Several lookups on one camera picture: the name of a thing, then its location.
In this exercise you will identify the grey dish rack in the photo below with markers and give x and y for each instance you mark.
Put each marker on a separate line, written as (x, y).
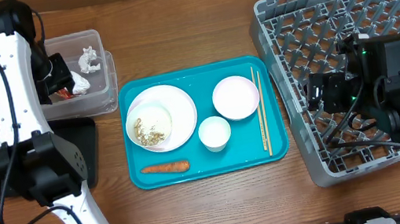
(295, 38)

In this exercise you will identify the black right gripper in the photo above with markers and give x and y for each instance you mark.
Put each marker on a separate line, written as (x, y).
(331, 88)

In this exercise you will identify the wooden chopstick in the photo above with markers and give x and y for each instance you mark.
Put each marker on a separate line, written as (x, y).
(268, 142)
(263, 135)

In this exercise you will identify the teal plastic tray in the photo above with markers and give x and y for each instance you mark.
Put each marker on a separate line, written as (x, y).
(244, 149)

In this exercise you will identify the black waste tray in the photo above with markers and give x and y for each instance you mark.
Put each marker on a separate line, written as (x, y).
(83, 133)

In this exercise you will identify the orange carrot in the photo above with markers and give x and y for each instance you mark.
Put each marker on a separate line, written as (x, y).
(174, 167)

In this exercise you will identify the white paper cup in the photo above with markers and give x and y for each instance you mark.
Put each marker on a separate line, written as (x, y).
(214, 133)

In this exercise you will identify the red snack wrapper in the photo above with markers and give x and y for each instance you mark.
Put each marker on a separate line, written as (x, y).
(64, 94)

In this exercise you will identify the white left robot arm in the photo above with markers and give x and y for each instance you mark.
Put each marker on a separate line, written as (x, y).
(52, 163)

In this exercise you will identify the small pink plate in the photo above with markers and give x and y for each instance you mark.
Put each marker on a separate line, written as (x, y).
(235, 97)

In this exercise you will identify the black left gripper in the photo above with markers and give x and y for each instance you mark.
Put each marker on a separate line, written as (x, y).
(64, 78)

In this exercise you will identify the clear plastic bin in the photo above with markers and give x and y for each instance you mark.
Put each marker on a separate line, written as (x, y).
(101, 91)

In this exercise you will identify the large pink plate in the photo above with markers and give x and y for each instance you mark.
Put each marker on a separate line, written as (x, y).
(181, 107)

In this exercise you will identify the rice food scraps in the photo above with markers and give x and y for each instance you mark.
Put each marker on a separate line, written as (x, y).
(148, 132)

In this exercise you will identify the white bowl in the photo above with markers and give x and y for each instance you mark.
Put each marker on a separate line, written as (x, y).
(152, 111)

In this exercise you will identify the wooden chopstick left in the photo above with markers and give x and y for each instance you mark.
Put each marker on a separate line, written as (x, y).
(263, 135)

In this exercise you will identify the wooden chopstick right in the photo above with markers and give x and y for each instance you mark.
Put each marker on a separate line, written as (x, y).
(268, 142)

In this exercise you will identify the foil ball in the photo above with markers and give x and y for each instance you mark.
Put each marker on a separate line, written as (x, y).
(85, 60)

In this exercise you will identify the white tissue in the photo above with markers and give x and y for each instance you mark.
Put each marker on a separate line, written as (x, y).
(81, 84)

